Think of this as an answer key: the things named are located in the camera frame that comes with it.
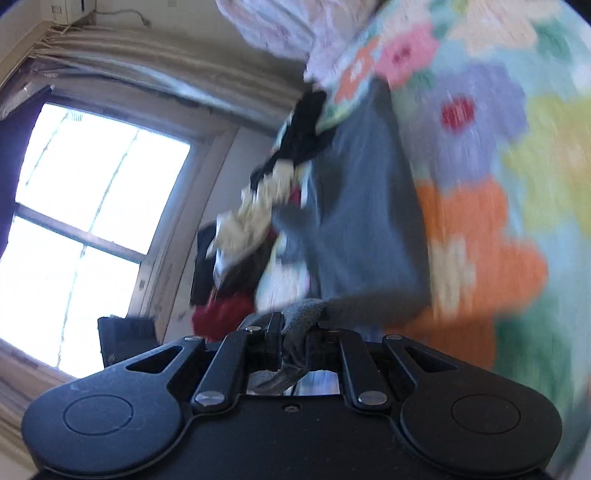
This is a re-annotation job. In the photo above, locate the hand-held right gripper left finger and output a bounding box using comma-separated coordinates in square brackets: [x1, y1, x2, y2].
[124, 311, 283, 414]

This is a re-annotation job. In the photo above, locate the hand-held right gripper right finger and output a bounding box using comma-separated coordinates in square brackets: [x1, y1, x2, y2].
[305, 325, 460, 409]

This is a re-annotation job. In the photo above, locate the grey garment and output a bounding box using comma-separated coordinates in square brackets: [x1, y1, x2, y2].
[247, 78, 435, 398]

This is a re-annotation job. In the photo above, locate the red garment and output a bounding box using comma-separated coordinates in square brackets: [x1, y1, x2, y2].
[191, 185, 305, 342]

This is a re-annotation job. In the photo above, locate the dark brown garment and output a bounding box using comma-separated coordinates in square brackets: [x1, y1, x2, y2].
[190, 224, 278, 308]

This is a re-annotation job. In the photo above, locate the cream garment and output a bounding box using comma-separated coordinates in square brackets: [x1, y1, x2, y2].
[205, 161, 315, 287]

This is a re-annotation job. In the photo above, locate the window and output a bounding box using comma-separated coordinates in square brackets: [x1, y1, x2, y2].
[0, 85, 241, 384]

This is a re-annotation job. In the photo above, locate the floral quilt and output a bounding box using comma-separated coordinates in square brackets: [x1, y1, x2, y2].
[318, 0, 591, 480]

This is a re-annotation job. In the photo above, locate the black garment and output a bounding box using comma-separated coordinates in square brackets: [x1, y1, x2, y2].
[249, 90, 333, 192]

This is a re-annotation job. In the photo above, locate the beige curtain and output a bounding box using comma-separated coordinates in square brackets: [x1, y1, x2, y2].
[0, 23, 305, 139]

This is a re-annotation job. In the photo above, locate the white floral blanket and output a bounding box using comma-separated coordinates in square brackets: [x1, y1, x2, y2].
[215, 0, 389, 88]

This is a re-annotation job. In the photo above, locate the white air conditioner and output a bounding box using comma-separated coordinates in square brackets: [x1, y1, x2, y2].
[39, 0, 100, 26]

